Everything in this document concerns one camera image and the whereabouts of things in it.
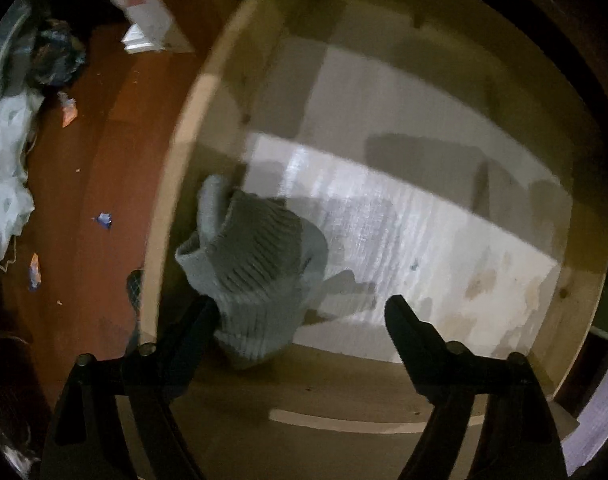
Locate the white checked cloth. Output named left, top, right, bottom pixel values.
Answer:
left=561, top=370, right=608, bottom=471

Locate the white drawer liner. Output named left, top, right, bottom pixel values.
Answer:
left=244, top=35, right=575, bottom=361

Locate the grey sock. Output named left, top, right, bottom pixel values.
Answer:
left=175, top=175, right=329, bottom=370

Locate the dark blue bag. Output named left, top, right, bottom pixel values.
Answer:
left=28, top=17, right=89, bottom=86

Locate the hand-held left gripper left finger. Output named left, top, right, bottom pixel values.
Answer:
left=41, top=270, right=222, bottom=480

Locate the white floral cloth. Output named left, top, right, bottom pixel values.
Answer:
left=0, top=92, right=37, bottom=286

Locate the wooden drawer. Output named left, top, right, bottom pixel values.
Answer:
left=134, top=0, right=608, bottom=436

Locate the white patterned cloth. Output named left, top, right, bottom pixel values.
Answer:
left=76, top=0, right=195, bottom=53

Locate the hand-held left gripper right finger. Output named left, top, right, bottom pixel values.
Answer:
left=384, top=294, right=570, bottom=480

